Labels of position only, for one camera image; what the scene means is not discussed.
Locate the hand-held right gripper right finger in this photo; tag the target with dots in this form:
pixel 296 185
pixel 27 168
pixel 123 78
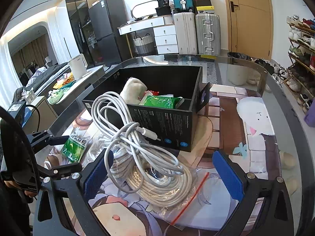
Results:
pixel 228 177

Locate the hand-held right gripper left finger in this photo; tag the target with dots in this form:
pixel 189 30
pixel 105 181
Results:
pixel 98 174

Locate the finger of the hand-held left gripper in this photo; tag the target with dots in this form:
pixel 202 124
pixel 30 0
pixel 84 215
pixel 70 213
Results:
pixel 46 140
pixel 61 169

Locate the green printed white-edged packet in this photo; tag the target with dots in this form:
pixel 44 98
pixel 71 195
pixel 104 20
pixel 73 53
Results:
pixel 73 147

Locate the black cardboard box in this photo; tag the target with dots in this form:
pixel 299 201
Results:
pixel 157 125

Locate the white plush toy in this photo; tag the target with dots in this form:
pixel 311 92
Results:
pixel 134 91

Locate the bright green plastic packet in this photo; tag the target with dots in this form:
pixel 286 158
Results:
pixel 160 102

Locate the white packet with red edge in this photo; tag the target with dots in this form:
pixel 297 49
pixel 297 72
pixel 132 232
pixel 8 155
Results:
pixel 150 93

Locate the person's left hand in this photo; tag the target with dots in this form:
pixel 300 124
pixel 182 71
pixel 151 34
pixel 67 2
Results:
pixel 12 184

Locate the printed table mat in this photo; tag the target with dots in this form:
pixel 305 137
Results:
pixel 256 152

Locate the green cloth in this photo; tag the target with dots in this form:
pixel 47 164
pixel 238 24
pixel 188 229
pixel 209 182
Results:
pixel 60 95

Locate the beige slipper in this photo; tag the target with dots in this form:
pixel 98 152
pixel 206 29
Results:
pixel 288 159
pixel 290 185

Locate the grey side cabinet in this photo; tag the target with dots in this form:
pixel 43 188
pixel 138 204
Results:
pixel 81 88

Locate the yellow cloth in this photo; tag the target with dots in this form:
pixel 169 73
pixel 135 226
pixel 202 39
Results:
pixel 62 80

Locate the dark jacket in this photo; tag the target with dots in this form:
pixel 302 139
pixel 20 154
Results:
pixel 46 76

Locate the white kettle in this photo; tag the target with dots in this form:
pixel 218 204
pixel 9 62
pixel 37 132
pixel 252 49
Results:
pixel 77 67

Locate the brown curtain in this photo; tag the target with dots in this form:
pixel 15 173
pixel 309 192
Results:
pixel 29 56

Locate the purple bag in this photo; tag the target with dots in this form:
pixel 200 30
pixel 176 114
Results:
pixel 310 113

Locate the white trash bin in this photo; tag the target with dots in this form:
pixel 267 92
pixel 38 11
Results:
pixel 237 71

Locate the scattered shoes pile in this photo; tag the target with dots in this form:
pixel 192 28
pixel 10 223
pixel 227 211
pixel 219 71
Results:
pixel 273 70

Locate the black refrigerator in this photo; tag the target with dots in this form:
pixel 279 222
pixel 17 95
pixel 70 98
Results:
pixel 108 32

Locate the dark glass cabinet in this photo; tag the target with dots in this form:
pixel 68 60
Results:
pixel 78 17

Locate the wooden shoe rack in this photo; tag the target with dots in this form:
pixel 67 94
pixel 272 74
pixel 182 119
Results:
pixel 299 61

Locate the wicker basket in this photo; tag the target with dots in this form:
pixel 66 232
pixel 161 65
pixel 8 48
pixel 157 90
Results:
pixel 144 45

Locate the silver suitcase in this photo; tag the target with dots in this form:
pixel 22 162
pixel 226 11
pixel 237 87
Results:
pixel 208 33

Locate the white suitcase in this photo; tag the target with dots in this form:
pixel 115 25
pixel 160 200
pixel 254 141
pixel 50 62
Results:
pixel 185 33

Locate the white vanity desk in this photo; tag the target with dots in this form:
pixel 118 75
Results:
pixel 165 36

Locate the shoe rack with shoes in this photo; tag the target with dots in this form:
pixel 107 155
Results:
pixel 302 41

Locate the wooden door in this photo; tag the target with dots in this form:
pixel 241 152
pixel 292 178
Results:
pixel 251 17

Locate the oval mirror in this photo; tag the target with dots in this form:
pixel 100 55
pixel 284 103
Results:
pixel 145 9

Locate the plain black shoe box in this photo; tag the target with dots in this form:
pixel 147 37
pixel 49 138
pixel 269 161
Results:
pixel 203 3

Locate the black bag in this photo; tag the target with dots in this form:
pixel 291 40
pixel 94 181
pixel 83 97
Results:
pixel 163 7

